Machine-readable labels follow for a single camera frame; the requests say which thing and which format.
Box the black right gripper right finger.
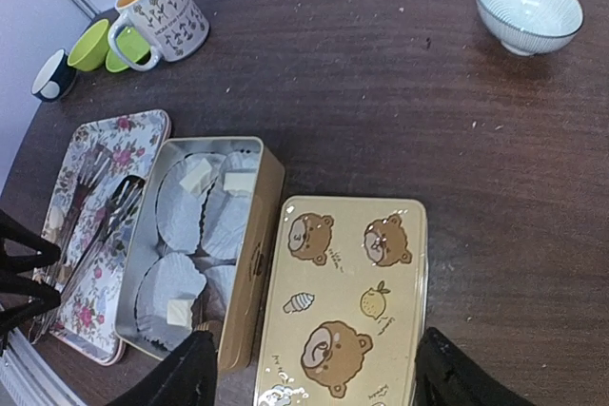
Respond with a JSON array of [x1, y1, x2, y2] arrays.
[[414, 327, 533, 406]]

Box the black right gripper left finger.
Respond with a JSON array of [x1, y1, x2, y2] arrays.
[[109, 330, 217, 406]]

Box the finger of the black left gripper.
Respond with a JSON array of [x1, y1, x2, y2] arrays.
[[1, 211, 61, 278], [1, 277, 61, 353]]

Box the white chocolate cube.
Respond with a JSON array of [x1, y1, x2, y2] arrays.
[[180, 159, 214, 197], [223, 170, 257, 197], [167, 299, 194, 329]]

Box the metal tongs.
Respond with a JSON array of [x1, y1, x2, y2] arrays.
[[28, 142, 147, 345]]

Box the beige bear tin box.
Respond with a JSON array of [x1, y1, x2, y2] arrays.
[[115, 137, 285, 373]]

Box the beige bear tin lid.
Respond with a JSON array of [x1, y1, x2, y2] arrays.
[[253, 196, 428, 405]]

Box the floral rectangular tray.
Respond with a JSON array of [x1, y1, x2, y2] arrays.
[[40, 109, 172, 367]]

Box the white black bowl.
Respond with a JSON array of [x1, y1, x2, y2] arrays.
[[30, 48, 77, 103]]

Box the green plastic bowl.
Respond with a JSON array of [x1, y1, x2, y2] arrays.
[[68, 19, 109, 72]]

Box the green plastic plate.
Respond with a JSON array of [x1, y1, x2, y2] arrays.
[[105, 28, 150, 73]]

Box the white mug orange inside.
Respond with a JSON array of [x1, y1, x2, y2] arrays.
[[108, 0, 210, 72]]

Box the pale blue ceramic bowl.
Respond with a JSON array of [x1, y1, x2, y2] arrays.
[[476, 0, 584, 56]]

